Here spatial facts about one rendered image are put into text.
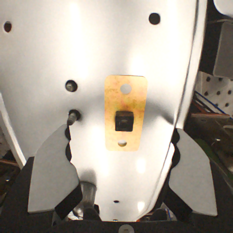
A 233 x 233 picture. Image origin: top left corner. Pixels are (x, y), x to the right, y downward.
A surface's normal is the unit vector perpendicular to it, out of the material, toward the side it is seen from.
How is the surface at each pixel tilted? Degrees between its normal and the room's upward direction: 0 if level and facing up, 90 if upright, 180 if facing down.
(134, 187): 0
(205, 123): 90
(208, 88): 0
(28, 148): 0
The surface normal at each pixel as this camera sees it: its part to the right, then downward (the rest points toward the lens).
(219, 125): 0.03, -0.88
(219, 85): -0.03, 0.47
